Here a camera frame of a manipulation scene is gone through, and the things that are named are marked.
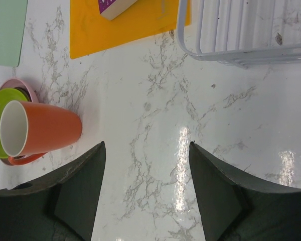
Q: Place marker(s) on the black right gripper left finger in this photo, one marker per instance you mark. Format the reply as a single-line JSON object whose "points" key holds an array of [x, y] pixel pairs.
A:
{"points": [[60, 205]]}

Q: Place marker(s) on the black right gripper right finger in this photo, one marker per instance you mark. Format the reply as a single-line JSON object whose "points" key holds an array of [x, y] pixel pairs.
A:
{"points": [[235, 205]]}

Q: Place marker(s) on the yellow brown patterned plate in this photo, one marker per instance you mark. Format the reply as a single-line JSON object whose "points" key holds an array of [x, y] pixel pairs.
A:
{"points": [[25, 93]]}

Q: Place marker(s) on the pink plate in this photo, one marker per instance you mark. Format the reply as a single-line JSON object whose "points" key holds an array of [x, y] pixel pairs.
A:
{"points": [[12, 83]]}

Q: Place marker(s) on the orange ceramic mug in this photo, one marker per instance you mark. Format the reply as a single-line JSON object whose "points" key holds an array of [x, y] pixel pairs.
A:
{"points": [[29, 130]]}

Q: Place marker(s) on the orange cutting mat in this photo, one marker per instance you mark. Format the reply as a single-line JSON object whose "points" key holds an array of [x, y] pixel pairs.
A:
{"points": [[90, 32]]}

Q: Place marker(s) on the green clipboard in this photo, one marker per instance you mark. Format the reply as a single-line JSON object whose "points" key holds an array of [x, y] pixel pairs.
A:
{"points": [[12, 23]]}

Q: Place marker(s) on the purple treehouse book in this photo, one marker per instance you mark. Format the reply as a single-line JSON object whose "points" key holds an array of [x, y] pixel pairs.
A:
{"points": [[110, 9]]}

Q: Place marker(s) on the white wire dish rack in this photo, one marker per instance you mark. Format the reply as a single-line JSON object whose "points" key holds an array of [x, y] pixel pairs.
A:
{"points": [[243, 33]]}

